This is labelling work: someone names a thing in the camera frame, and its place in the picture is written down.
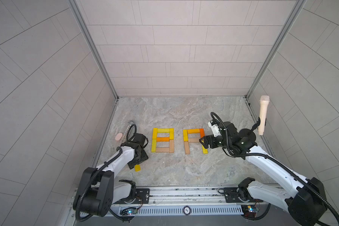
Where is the amber orange block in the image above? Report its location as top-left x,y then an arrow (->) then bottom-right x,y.
187,129 -> 201,134

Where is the lime yellow block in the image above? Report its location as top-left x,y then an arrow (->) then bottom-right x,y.
151,139 -> 157,153
202,147 -> 208,154
157,128 -> 170,133

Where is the tan wood block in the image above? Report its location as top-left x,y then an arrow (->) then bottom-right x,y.
155,147 -> 170,153
169,140 -> 175,153
184,141 -> 190,155
188,137 -> 200,143

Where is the red orange block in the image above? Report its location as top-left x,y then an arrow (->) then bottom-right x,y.
199,129 -> 205,138

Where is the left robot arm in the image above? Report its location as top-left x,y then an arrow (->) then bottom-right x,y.
73,133 -> 148,222

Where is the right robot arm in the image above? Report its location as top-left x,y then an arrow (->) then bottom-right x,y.
199,113 -> 339,226

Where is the glitter silver microphone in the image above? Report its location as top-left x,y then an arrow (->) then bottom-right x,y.
122,121 -> 135,143

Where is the right circuit board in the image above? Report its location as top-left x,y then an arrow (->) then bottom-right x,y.
241,205 -> 260,219

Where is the circuit board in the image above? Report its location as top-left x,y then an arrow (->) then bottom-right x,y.
120,207 -> 139,216
241,205 -> 260,219

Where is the left circuit board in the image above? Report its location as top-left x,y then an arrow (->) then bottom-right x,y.
120,207 -> 139,216

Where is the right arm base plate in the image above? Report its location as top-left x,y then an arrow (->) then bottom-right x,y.
218,187 -> 263,203

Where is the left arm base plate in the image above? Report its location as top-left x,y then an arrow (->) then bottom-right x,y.
115,188 -> 150,205

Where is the aluminium rail frame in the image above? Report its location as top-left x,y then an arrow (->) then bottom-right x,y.
60,185 -> 314,226

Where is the round sticker on rail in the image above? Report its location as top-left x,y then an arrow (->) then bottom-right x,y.
183,206 -> 192,216

